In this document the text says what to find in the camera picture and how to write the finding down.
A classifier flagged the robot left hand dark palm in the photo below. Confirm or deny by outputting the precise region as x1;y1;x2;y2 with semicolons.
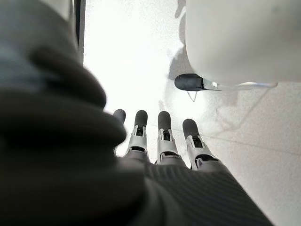
0;0;275;226

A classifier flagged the black robot foot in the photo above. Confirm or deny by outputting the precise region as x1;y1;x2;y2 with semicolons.
174;73;222;91

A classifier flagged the white robot leg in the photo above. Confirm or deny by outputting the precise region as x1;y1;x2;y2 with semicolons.
185;0;301;91

